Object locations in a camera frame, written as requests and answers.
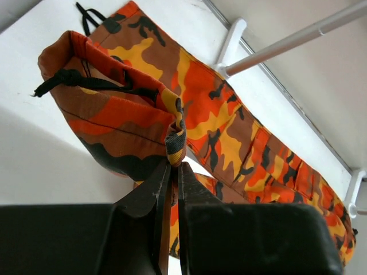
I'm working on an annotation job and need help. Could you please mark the white clothes rack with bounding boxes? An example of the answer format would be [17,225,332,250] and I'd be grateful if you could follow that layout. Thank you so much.
[213,0,367,220]

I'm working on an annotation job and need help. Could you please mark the orange camouflage trousers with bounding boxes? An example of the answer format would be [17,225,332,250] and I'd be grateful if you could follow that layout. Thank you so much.
[34,1,357,265]

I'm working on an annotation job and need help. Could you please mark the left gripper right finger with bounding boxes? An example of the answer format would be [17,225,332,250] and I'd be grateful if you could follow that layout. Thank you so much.
[178,162,287,274]

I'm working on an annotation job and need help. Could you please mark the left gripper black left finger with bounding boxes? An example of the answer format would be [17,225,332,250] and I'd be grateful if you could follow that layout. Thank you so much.
[98,161,171,274]

